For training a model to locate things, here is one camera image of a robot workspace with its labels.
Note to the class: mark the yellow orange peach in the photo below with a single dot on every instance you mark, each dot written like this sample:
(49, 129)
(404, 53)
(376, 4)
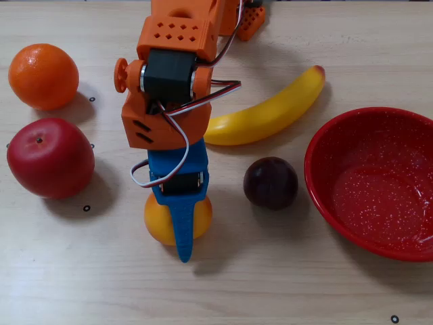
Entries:
(158, 223)

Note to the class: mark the dark purple plum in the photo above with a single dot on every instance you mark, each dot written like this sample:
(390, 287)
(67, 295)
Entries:
(270, 183)

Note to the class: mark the red apple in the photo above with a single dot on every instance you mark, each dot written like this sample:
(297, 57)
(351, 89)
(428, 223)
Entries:
(50, 159)

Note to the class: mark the orange robot base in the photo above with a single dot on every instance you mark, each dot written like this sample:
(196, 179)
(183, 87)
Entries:
(252, 20)

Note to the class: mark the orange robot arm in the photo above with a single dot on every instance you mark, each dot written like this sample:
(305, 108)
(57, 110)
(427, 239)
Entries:
(169, 44)

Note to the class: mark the red speckled bowl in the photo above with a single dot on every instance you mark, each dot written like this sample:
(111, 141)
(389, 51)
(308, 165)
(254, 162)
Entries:
(372, 189)

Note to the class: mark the orange fruit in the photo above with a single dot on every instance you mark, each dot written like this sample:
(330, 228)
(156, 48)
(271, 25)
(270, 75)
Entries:
(43, 76)

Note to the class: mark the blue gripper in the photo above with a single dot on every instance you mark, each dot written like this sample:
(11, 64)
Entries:
(193, 159)

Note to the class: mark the yellow banana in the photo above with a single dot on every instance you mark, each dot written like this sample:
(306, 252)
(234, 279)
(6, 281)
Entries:
(264, 116)

